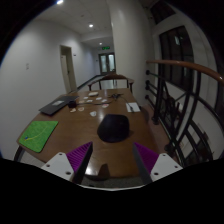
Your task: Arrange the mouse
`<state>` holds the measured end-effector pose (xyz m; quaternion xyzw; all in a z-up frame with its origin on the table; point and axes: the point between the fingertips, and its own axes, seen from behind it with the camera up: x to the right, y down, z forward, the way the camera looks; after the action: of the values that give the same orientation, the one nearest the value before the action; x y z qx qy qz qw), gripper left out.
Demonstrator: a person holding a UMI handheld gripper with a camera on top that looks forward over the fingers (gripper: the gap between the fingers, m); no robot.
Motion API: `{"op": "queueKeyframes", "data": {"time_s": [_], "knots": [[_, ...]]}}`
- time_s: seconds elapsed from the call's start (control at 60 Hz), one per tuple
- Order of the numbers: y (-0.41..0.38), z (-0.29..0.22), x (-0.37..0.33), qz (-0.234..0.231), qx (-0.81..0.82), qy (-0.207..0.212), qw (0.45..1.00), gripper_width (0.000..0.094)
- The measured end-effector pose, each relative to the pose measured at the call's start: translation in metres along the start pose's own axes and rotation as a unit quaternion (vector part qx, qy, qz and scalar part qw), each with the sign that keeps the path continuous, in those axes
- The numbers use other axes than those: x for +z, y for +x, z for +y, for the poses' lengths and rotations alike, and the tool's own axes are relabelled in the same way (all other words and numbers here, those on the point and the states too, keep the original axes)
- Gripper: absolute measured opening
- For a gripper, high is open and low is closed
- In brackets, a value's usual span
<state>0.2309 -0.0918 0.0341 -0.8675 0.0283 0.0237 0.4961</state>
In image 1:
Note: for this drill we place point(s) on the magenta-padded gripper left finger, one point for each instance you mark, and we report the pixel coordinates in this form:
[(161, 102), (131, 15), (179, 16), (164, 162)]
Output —
[(60, 165)]

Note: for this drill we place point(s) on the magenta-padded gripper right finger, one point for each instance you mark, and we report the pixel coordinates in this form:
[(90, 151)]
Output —
[(160, 166)]

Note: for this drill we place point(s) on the black computer mouse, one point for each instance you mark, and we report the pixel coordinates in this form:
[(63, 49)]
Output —
[(113, 128)]

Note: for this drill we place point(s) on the green mouse pad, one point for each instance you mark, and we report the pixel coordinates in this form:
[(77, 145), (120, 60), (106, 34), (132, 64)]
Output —
[(38, 135)]

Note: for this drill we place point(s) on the small beige paper piece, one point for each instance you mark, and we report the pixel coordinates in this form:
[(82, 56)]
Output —
[(81, 109), (73, 110)]

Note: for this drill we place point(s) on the dark grey closed laptop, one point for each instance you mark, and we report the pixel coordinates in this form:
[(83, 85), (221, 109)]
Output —
[(56, 105)]

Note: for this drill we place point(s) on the small white paper piece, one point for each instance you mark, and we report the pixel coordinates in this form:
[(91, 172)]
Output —
[(104, 100), (93, 113), (89, 100)]

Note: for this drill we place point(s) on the small black object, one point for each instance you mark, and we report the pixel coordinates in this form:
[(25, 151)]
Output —
[(72, 104)]

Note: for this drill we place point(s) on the white notebook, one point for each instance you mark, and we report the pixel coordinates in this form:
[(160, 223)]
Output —
[(133, 107)]

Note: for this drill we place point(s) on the small pink-white paper piece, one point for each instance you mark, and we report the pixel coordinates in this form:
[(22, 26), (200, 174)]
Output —
[(105, 105)]

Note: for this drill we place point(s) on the flat white box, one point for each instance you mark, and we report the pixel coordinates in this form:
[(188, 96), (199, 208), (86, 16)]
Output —
[(93, 94)]

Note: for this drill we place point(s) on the open side door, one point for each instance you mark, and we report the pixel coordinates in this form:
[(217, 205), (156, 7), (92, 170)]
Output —
[(66, 71)]

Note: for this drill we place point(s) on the brown wooden chair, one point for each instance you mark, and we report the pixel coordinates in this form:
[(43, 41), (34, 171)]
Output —
[(113, 77)]

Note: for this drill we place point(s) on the black railing with wooden handrail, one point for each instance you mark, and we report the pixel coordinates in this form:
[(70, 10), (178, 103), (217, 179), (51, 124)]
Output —
[(186, 64)]

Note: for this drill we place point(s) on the dark-framed window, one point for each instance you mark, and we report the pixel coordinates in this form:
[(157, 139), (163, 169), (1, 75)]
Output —
[(176, 56)]

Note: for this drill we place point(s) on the glass double door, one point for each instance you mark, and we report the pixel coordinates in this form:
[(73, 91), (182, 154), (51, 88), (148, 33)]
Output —
[(107, 63)]

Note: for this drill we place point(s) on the green exit sign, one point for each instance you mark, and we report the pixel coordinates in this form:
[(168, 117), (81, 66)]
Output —
[(106, 48)]

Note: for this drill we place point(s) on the ceiling lights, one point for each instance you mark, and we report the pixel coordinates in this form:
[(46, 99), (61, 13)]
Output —
[(91, 25)]

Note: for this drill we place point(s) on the white wall switch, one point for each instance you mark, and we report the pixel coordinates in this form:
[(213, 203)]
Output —
[(27, 66)]

